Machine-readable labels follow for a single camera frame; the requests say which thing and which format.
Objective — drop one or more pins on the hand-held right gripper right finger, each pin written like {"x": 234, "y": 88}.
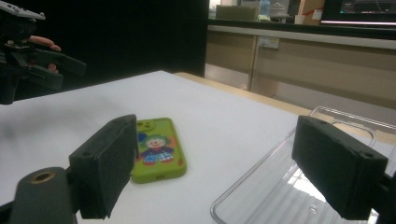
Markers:
{"x": 339, "y": 168}

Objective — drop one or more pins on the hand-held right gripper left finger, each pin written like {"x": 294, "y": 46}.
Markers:
{"x": 102, "y": 168}

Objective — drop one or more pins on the green clown phone case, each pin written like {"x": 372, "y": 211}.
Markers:
{"x": 162, "y": 149}

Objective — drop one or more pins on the clear plastic tray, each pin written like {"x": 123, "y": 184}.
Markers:
{"x": 264, "y": 193}

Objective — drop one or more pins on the black curtain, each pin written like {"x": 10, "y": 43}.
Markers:
{"x": 124, "y": 37}

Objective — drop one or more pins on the beige long desk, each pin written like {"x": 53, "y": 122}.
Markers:
{"x": 311, "y": 62}

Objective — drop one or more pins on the white table sheet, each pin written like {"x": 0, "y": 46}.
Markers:
{"x": 218, "y": 118}

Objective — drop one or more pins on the white cup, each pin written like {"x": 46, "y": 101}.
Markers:
{"x": 299, "y": 19}

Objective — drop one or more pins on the black monitor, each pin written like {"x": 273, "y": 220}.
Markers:
{"x": 358, "y": 9}

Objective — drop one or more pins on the brown cardboard box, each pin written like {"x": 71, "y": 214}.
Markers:
{"x": 311, "y": 6}

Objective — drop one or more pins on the clear plastic bottle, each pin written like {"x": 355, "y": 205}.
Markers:
{"x": 265, "y": 7}

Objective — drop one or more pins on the olive green box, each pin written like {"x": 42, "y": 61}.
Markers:
{"x": 236, "y": 13}

